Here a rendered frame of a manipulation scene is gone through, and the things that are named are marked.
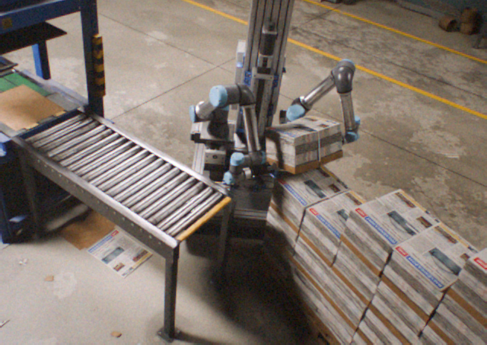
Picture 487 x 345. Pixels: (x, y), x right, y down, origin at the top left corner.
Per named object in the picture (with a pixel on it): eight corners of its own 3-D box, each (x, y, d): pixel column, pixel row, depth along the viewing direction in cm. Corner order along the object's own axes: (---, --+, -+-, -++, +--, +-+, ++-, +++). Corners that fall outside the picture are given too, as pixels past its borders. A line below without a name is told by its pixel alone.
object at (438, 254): (439, 222, 241) (440, 220, 241) (488, 260, 224) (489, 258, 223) (391, 249, 222) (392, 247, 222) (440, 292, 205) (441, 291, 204)
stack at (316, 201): (297, 248, 360) (321, 161, 309) (418, 377, 289) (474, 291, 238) (255, 267, 340) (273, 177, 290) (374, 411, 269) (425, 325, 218)
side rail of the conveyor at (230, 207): (236, 209, 286) (237, 194, 279) (230, 214, 282) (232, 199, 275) (84, 120, 339) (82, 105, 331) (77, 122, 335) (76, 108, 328)
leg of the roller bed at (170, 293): (175, 331, 293) (179, 257, 251) (169, 338, 289) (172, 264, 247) (168, 326, 295) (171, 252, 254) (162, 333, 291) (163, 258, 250)
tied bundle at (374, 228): (387, 217, 274) (399, 186, 260) (427, 252, 256) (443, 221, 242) (338, 239, 255) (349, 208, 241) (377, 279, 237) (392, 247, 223)
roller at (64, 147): (108, 132, 320) (107, 125, 317) (48, 163, 287) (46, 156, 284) (103, 129, 322) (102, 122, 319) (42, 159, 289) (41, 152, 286)
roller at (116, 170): (151, 156, 304) (151, 150, 301) (92, 193, 272) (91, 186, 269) (144, 153, 306) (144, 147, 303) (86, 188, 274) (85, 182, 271)
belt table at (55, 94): (88, 115, 341) (87, 103, 335) (5, 154, 296) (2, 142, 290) (27, 80, 368) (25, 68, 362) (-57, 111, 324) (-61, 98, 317)
